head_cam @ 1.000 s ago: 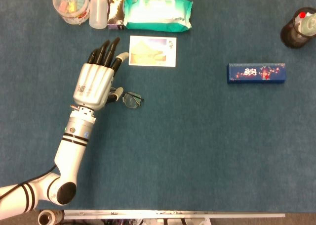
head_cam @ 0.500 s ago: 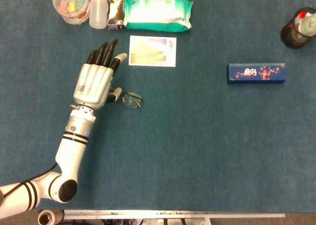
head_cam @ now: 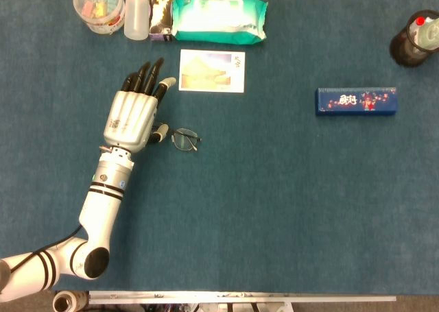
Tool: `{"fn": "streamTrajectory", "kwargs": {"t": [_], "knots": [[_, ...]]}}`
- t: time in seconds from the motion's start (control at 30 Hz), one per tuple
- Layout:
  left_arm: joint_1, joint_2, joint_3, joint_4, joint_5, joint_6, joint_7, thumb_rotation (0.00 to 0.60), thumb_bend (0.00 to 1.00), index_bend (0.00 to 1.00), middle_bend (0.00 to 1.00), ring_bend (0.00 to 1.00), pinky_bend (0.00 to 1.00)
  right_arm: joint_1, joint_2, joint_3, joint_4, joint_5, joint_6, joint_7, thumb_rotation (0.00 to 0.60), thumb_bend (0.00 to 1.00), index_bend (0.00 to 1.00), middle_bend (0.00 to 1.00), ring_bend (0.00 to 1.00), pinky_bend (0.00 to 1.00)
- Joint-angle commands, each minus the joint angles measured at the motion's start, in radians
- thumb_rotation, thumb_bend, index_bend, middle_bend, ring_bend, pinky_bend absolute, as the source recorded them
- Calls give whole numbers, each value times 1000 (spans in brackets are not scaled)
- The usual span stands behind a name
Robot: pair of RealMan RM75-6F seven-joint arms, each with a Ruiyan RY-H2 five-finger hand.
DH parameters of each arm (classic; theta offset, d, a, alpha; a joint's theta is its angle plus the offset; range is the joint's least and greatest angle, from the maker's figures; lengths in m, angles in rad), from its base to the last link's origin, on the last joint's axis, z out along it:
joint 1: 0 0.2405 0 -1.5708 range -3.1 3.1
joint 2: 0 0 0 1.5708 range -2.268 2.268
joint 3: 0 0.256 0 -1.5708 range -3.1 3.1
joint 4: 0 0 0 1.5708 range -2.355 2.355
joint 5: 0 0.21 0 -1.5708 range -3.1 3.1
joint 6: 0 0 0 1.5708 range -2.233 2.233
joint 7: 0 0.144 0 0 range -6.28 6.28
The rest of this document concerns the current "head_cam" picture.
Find brown tape roll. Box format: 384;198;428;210
51;290;89;312

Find white plastic squeeze bottle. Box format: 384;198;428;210
123;0;151;41

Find aluminium rail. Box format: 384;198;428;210
88;290;397;305

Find eyeglasses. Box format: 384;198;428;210
170;128;202;153

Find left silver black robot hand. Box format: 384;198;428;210
102;57;178;154

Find black box with gold text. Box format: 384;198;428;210
148;0;174;43

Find blue felt table cloth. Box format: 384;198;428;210
0;0;439;296

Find black mesh pen holder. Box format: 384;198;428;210
389;9;439;68

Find green wet wipes pack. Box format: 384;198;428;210
171;0;269;45

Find clear jar of coloured clips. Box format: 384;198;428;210
73;0;126;36

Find long dark blue printed box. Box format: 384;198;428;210
315;86;399;117

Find postcard with building picture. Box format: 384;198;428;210
178;49;246;94

